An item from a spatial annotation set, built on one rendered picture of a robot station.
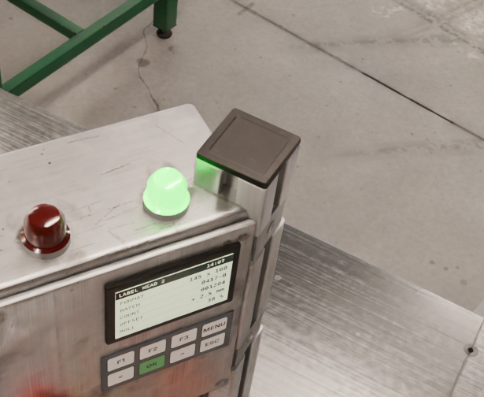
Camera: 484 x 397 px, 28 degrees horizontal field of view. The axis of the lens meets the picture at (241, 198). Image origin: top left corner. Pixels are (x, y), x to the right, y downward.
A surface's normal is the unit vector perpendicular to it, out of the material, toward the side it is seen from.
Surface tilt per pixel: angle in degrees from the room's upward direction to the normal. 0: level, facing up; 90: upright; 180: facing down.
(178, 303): 90
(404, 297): 0
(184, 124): 0
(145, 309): 90
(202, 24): 0
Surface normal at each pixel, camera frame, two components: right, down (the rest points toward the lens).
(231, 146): 0.10, -0.66
